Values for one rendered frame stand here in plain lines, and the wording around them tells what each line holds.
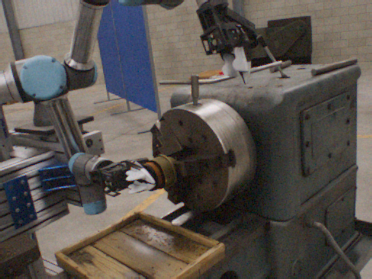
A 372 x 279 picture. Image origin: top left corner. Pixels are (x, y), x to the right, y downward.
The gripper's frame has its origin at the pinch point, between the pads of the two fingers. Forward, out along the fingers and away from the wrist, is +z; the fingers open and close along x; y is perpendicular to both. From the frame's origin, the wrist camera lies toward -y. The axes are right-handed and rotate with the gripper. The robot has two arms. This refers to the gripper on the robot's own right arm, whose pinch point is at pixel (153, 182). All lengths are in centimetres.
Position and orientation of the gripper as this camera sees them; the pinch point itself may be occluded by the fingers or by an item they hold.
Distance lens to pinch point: 97.9
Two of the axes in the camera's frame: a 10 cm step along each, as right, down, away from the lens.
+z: 7.0, 1.2, -7.0
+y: -7.0, 2.8, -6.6
